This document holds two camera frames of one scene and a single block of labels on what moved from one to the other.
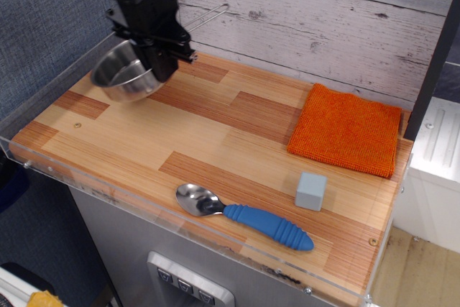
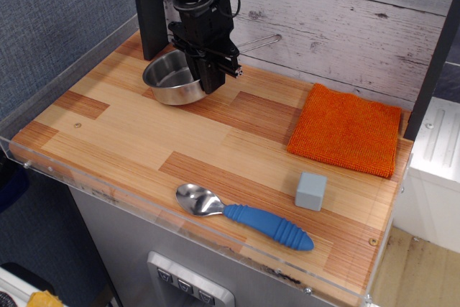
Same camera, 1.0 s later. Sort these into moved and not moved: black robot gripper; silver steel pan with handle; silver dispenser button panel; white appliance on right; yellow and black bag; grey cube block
Moved: silver steel pan with handle; black robot gripper
Not moved: silver dispenser button panel; yellow and black bag; white appliance on right; grey cube block
